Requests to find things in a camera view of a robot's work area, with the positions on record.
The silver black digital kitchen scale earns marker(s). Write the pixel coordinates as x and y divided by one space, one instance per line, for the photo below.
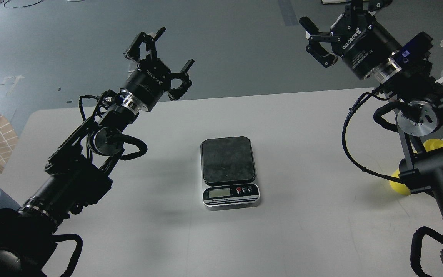
228 173

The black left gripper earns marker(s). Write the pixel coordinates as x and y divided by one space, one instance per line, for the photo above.
152 78

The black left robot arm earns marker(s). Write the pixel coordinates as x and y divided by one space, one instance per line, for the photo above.
79 170

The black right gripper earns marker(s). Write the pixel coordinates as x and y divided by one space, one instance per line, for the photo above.
362 46

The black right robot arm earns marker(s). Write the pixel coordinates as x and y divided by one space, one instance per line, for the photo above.
414 99

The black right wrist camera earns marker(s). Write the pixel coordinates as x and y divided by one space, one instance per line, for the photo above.
416 49

